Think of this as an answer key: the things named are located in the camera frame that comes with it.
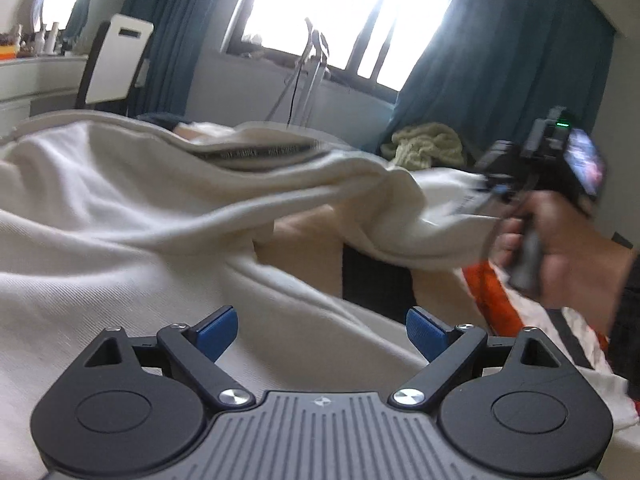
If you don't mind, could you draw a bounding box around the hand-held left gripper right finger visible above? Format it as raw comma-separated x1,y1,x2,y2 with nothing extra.
391,306,563,409

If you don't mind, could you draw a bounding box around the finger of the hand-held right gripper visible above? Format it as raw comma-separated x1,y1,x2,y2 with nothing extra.
469,172,517,207

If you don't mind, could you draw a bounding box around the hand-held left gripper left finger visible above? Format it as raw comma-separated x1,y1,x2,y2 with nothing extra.
84,305,257,409

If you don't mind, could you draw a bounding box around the white sweatshirt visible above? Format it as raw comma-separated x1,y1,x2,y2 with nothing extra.
0,110,506,480

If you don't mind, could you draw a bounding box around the person's right forearm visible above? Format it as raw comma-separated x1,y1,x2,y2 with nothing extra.
607,247,640,386

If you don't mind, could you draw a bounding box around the person's right hand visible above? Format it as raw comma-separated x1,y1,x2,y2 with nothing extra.
492,190,632,312

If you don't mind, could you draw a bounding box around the striped blanket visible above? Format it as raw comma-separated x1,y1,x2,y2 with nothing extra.
260,207,640,433

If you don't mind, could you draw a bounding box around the yellow-green fuzzy blanket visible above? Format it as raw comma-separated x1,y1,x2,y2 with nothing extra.
382,122,468,171

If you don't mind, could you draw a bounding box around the blue curtain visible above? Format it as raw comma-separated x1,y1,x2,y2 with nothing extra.
390,0,616,171
122,0,261,121

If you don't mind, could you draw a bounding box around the metal drying rack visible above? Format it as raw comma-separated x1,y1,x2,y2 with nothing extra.
265,17,333,126

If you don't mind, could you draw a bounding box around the window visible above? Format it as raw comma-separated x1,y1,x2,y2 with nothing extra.
220,0,471,93

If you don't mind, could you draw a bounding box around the white chair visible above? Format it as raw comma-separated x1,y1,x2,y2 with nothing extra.
75,14,155,111

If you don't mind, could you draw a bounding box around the white dressing table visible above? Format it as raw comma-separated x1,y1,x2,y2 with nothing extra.
0,55,88,136

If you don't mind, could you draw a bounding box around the group of cosmetic bottles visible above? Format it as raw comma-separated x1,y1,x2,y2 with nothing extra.
0,22,66,57

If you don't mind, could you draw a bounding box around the green cloth on mirror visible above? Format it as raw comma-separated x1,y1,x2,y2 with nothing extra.
65,0,101,41

